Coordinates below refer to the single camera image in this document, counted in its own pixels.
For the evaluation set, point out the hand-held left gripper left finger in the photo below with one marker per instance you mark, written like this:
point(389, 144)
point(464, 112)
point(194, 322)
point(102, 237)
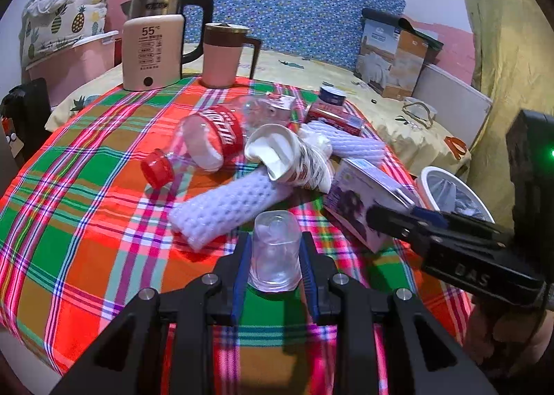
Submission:
point(240, 278)

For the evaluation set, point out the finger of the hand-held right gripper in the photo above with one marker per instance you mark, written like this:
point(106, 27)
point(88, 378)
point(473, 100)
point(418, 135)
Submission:
point(458, 225)
point(391, 224)

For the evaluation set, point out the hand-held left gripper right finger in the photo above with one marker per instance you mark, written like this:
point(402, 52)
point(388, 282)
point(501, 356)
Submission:
point(308, 278)

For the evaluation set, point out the white trash bin with liner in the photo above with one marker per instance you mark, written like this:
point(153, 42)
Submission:
point(450, 191)

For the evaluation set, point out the clear plastic cup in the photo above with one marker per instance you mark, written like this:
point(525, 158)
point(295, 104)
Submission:
point(275, 252)

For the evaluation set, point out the purple and white box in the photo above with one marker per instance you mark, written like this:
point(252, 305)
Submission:
point(350, 200)

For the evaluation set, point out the long white foam net sleeve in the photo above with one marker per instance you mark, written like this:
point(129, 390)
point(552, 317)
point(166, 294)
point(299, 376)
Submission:
point(225, 209)

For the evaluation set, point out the printed paper cup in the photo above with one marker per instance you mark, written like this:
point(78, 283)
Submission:
point(303, 163)

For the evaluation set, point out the clear bottle with red label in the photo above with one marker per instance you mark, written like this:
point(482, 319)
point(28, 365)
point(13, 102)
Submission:
point(207, 135)

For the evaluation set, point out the person's right hand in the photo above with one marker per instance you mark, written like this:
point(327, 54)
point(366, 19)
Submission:
point(502, 334)

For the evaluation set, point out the yellow printed bedsheet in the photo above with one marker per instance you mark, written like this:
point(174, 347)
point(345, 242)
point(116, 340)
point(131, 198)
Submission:
point(411, 139)

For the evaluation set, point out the red can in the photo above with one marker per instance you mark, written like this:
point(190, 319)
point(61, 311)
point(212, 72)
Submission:
point(331, 116)

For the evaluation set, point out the white panel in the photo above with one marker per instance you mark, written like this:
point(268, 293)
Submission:
point(454, 100)

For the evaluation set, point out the small blue and white tub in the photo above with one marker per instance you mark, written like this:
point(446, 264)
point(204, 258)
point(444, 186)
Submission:
point(332, 95)

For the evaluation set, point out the printed cardboard box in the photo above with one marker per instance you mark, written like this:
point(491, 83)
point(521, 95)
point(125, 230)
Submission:
point(389, 62)

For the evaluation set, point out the small pink milk carton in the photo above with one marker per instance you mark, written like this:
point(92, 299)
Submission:
point(283, 103)

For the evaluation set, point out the plaid tablecloth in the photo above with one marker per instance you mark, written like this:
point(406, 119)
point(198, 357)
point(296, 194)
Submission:
point(95, 187)

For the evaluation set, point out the yellow curtain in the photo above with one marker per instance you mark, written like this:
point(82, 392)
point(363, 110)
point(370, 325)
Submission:
point(506, 31)

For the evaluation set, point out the pink mug with brown lid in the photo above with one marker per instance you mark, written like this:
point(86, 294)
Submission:
point(220, 62)

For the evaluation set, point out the pink and steel electric kettle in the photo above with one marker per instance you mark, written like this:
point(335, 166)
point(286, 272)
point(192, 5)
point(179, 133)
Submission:
point(149, 49)

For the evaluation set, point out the blue patterned headboard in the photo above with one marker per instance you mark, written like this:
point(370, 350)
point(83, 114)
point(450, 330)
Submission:
point(281, 1)

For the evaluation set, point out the pink storage box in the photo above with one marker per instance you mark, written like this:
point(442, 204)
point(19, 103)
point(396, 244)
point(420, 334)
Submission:
point(73, 70)

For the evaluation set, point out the black bag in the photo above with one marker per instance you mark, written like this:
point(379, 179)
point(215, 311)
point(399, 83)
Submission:
point(24, 118)

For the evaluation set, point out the pineapple print quilt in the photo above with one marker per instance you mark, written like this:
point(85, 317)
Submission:
point(65, 18)

